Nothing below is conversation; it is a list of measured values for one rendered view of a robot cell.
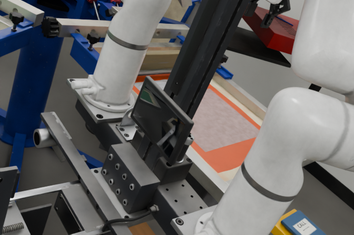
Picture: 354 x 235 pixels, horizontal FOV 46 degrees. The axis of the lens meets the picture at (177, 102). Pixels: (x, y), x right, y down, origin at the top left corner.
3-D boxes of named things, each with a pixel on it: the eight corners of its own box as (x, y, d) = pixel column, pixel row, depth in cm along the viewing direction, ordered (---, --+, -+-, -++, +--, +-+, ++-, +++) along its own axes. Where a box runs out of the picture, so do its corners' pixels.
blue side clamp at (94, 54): (127, 101, 137) (133, 84, 134) (115, 103, 134) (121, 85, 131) (81, 54, 153) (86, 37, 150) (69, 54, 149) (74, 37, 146)
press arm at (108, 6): (130, 32, 175) (134, 21, 173) (119, 31, 171) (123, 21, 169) (108, 13, 184) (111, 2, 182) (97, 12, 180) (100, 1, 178)
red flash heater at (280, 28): (314, 41, 284) (323, 26, 279) (350, 75, 247) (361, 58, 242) (238, 17, 262) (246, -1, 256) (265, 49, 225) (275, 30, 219)
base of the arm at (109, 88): (85, 115, 87) (105, 52, 80) (60, 82, 95) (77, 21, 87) (143, 110, 98) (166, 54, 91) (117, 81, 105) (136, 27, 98)
